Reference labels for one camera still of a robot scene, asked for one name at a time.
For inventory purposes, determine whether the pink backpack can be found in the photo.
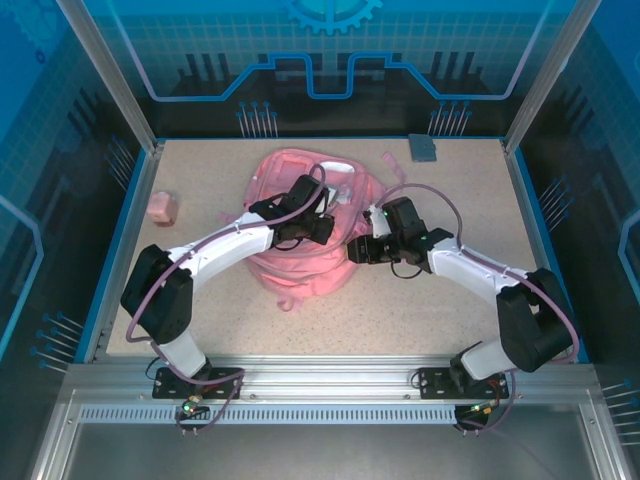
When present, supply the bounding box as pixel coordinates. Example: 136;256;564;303
219;147;406;314

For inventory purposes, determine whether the grey-blue pouch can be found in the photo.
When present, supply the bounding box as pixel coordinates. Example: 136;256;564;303
408;133;437;162

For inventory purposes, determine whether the small pink box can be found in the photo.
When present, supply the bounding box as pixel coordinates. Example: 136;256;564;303
148;192;178;227

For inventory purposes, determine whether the grey metal shelf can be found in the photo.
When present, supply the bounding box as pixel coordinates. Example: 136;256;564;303
29;387;640;480

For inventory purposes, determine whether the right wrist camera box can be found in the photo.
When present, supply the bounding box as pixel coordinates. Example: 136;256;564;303
366;196;427;240

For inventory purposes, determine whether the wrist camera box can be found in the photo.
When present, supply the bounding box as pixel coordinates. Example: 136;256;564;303
287;173;342;215
366;196;427;240

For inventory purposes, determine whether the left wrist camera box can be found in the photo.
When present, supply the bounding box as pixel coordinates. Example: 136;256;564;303
287;173;342;215

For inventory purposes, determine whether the aluminium mounting rail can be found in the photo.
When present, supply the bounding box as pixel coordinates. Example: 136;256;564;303
67;355;596;401

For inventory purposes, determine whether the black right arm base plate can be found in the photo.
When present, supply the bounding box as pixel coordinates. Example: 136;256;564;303
417;367;516;400

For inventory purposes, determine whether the slotted grey cable duct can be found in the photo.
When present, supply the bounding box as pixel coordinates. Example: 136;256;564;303
78;405;459;426

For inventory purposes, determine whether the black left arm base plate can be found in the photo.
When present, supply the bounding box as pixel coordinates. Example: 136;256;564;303
152;367;244;400

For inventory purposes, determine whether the small lit cable connector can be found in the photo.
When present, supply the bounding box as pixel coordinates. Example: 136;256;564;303
180;395;209;417
468;399;503;419

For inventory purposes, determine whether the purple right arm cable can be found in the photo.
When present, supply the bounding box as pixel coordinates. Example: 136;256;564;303
377;182;582;434

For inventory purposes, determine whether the aluminium frame post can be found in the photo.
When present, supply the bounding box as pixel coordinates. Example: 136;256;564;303
53;0;167;155
501;0;605;155

